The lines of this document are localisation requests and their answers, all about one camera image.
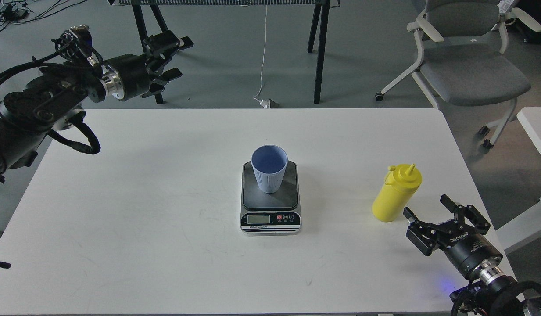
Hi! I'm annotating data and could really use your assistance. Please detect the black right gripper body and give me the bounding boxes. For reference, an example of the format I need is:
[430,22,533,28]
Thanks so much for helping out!
[436,220,503,280]

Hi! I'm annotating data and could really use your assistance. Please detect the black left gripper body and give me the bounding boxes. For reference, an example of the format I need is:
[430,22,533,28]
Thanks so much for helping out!
[106,54,158,101]

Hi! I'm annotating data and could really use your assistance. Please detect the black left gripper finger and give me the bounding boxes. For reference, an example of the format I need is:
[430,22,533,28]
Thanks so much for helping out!
[143,68,183,98]
[142,31,194,66]

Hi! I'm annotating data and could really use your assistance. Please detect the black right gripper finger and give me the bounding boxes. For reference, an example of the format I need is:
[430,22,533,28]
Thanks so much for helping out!
[440,194,491,235]
[403,207,446,256]

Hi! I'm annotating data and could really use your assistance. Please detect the yellow squeeze bottle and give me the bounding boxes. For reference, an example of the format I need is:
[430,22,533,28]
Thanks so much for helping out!
[371,164,423,222]

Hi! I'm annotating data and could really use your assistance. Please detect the blue plastic cup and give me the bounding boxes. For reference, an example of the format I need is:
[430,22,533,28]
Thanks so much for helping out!
[251,145,288,194]

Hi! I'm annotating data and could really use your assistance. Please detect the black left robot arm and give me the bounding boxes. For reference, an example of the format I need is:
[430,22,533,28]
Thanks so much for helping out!
[0,25,193,183]

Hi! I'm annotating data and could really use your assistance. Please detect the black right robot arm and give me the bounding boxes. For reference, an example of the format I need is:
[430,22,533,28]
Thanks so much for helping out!
[403,194,541,316]

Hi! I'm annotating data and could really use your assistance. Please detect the black digital kitchen scale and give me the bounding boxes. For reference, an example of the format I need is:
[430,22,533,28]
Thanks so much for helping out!
[240,161,302,235]

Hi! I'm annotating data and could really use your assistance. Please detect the grey office chair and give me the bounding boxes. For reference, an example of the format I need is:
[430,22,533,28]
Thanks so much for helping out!
[375,0,541,150]

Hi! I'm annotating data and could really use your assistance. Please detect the black legged background table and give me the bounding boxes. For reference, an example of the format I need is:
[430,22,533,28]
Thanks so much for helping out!
[104,0,332,108]

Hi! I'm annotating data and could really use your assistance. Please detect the white hanging cable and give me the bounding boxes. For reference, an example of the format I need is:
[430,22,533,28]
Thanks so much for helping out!
[253,4,269,106]

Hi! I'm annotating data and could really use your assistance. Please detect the black floor cables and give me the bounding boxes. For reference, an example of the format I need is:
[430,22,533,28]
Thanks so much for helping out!
[0,0,84,39]

